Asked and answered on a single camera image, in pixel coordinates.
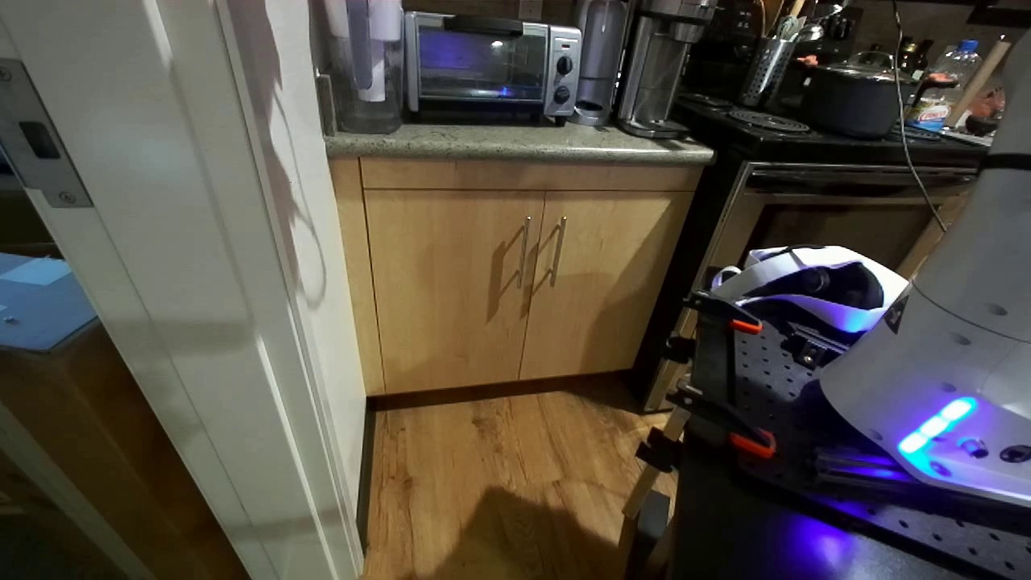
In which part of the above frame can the clear water filter pitcher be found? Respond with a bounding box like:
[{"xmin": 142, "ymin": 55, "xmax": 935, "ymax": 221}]
[{"xmin": 317, "ymin": 0, "xmax": 410, "ymax": 136}]

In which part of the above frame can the light wood cabinet door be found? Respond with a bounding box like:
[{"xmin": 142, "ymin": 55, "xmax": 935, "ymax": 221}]
[
  {"xmin": 364, "ymin": 191, "xmax": 535, "ymax": 395},
  {"xmin": 521, "ymin": 191, "xmax": 692, "ymax": 383}
]

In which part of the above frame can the white rounded plastic shell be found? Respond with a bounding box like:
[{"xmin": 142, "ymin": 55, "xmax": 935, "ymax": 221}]
[{"xmin": 705, "ymin": 242, "xmax": 913, "ymax": 337}]

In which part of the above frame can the metal cabinet door handle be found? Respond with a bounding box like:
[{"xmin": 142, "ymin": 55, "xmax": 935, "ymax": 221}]
[{"xmin": 529, "ymin": 216, "xmax": 572, "ymax": 306}]

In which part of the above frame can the wooden stick utensil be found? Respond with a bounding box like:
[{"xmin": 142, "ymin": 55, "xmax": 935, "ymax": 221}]
[{"xmin": 949, "ymin": 28, "xmax": 1018, "ymax": 133}]

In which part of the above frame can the clear plastic bottle blue cap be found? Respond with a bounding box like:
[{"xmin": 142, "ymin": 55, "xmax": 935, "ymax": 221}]
[{"xmin": 913, "ymin": 36, "xmax": 987, "ymax": 140}]

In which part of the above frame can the silver tall kitchen appliance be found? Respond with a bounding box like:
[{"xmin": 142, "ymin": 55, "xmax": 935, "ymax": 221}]
[{"xmin": 574, "ymin": 0, "xmax": 637, "ymax": 130}]

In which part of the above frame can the black clamp with orange tip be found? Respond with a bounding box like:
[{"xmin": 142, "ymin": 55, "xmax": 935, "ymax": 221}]
[
  {"xmin": 634, "ymin": 383, "xmax": 784, "ymax": 476},
  {"xmin": 662, "ymin": 287, "xmax": 766, "ymax": 370}
]

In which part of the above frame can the thin dark hanging cable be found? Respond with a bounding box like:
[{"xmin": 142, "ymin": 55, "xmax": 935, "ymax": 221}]
[{"xmin": 887, "ymin": 0, "xmax": 954, "ymax": 236}]

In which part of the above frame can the metal utensil holder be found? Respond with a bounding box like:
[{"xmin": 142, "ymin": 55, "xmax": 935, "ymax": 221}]
[{"xmin": 739, "ymin": 32, "xmax": 807, "ymax": 111}]

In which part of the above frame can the black kitchen stove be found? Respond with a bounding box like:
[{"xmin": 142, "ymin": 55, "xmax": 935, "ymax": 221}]
[{"xmin": 632, "ymin": 90, "xmax": 997, "ymax": 414}]

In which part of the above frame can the metal door strike plate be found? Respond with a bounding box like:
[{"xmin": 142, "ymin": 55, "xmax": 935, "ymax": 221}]
[{"xmin": 0, "ymin": 59, "xmax": 97, "ymax": 213}]

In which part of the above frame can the white refrigerator door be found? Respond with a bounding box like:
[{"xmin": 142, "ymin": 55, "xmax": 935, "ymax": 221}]
[{"xmin": 0, "ymin": 0, "xmax": 370, "ymax": 580}]

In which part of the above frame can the grey speckled stone countertop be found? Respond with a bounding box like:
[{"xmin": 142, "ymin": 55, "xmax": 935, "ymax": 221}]
[{"xmin": 324, "ymin": 119, "xmax": 719, "ymax": 169}]

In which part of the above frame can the light wood kitchen cabinet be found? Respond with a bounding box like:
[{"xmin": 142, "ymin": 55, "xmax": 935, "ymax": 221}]
[{"xmin": 325, "ymin": 155, "xmax": 709, "ymax": 403}]

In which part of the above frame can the black cooking pot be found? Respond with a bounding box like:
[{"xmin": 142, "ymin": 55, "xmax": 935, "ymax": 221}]
[{"xmin": 796, "ymin": 59, "xmax": 920, "ymax": 143}]

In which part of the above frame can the silver toaster oven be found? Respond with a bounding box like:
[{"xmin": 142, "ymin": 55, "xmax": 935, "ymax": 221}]
[{"xmin": 400, "ymin": 9, "xmax": 588, "ymax": 126}]

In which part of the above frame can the black and silver coffee machine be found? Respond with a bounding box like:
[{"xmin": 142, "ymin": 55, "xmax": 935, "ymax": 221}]
[{"xmin": 616, "ymin": 0, "xmax": 719, "ymax": 143}]

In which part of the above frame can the blue flat sheet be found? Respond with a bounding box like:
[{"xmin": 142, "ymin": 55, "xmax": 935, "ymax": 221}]
[{"xmin": 0, "ymin": 252, "xmax": 101, "ymax": 358}]

